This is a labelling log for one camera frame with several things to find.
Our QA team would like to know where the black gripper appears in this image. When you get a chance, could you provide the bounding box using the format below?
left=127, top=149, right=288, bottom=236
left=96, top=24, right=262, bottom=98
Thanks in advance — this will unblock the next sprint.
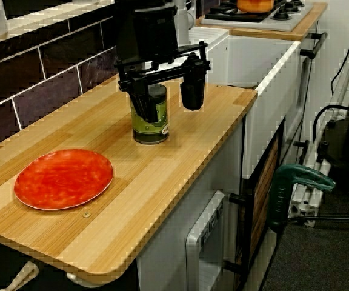
left=113, top=5, right=209, bottom=124

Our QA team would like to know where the green pea can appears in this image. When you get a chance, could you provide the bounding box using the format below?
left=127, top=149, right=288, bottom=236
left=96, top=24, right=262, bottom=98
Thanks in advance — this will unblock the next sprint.
left=130, top=84, right=171, bottom=145

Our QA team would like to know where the white curved faucet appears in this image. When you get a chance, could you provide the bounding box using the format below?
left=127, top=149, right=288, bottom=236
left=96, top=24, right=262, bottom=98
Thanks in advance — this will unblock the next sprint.
left=174, top=0, right=195, bottom=49

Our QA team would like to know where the black burner grate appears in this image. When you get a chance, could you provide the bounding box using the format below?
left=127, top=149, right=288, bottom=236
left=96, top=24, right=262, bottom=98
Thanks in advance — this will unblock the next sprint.
left=204, top=0, right=287, bottom=22

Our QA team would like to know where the white sink unit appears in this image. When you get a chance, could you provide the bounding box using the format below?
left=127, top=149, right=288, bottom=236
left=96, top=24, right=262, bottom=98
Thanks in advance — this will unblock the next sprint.
left=189, top=26, right=302, bottom=179

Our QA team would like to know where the orange pot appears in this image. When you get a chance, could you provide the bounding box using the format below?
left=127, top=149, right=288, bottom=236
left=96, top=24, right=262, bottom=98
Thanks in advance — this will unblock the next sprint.
left=236, top=0, right=275, bottom=13

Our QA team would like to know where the red round plate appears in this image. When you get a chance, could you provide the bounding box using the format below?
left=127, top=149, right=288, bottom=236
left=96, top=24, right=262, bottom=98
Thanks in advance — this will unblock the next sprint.
left=13, top=148, right=115, bottom=211

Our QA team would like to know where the grey stove top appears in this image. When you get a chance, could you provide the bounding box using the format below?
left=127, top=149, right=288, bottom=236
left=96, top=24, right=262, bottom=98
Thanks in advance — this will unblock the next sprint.
left=200, top=0, right=314, bottom=33

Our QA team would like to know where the wooden slat crate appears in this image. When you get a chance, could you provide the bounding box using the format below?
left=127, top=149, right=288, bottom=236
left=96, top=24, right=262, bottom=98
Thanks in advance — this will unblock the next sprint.
left=247, top=133, right=284, bottom=267

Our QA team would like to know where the dark tile backsplash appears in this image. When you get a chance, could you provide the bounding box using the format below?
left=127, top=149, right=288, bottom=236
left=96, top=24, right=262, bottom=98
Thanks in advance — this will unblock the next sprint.
left=0, top=15, right=119, bottom=154

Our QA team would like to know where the pale shelf board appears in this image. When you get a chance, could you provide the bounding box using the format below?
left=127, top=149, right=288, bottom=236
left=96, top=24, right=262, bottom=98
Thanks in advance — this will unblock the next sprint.
left=0, top=0, right=115, bottom=46

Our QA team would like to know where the white kitchen cabinet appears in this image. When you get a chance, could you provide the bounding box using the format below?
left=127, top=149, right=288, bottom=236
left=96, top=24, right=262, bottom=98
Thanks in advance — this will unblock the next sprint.
left=136, top=121, right=245, bottom=291

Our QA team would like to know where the green clamp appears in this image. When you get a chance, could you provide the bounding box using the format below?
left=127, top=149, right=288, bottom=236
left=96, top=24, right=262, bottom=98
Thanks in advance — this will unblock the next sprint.
left=267, top=164, right=337, bottom=233

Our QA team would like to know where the grey dispenser panel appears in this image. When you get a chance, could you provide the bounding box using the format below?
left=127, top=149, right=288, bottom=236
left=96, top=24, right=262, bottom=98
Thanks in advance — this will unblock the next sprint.
left=185, top=190, right=226, bottom=291

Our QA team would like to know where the thick curved black cable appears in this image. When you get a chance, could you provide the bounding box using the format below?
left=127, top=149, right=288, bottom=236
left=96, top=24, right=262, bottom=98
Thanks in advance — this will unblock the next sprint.
left=312, top=104, right=349, bottom=146

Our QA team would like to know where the black oven handle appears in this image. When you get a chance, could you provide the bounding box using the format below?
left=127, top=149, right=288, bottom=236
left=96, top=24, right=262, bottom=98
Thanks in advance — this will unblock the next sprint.
left=300, top=32, right=328, bottom=60

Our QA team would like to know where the aluminium frame rail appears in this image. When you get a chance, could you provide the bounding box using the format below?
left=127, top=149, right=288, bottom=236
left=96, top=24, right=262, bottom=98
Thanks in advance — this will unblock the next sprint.
left=288, top=39, right=349, bottom=228

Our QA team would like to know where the white plastic bracket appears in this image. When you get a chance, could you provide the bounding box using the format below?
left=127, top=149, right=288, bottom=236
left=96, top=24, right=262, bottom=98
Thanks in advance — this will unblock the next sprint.
left=67, top=271, right=102, bottom=289

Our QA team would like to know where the cream plastic handle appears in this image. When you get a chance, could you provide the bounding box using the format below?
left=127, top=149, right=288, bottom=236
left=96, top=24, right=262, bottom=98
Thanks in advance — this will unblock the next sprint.
left=0, top=261, right=39, bottom=291

